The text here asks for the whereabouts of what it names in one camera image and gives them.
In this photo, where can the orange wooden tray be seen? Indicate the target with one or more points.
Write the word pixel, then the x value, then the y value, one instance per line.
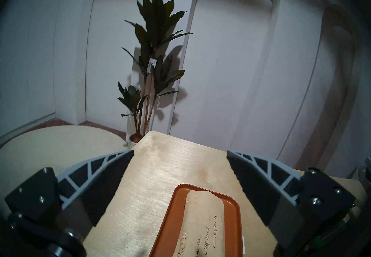
pixel 232 215

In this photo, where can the tall dark green plant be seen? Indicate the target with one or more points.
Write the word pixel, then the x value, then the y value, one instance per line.
pixel 153 27

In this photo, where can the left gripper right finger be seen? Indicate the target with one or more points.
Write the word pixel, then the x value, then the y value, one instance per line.
pixel 261 192

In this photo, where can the small white paper slip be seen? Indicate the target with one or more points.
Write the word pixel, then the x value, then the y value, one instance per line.
pixel 244 244

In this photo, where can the white plant tag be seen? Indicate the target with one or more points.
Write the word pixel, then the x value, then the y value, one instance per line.
pixel 152 65

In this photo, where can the brown envelope with flap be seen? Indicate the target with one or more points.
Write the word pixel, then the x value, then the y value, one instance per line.
pixel 203 224

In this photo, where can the beige oval rug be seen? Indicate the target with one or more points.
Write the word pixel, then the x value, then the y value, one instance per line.
pixel 58 146

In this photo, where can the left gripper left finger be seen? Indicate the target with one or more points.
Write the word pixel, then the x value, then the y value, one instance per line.
pixel 98 189

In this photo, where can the light wooden table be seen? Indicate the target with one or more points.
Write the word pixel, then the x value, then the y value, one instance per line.
pixel 156 178

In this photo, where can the white plant pot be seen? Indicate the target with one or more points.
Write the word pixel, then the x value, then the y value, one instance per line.
pixel 134 139

